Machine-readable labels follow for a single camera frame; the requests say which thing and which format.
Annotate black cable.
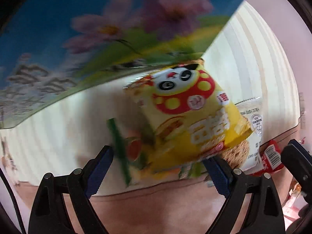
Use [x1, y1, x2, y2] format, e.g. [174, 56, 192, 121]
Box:
[0, 168, 27, 234]

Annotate yellow panda snack packet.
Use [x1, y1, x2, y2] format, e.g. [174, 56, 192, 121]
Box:
[123, 58, 254, 176]

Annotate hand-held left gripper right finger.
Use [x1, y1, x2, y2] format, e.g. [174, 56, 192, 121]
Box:
[202, 155, 285, 234]

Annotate red triangular snack packet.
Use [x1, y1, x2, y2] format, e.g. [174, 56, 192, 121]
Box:
[249, 139, 285, 177]

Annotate green snack packet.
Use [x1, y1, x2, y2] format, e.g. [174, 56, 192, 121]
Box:
[107, 118, 207, 188]

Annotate white cookie snack packet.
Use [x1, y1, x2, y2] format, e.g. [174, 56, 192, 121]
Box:
[219, 96, 265, 172]

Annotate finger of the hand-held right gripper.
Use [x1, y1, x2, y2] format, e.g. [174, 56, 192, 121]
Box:
[280, 139, 312, 193]

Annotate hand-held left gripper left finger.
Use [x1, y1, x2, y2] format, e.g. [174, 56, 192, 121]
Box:
[28, 145, 114, 234]

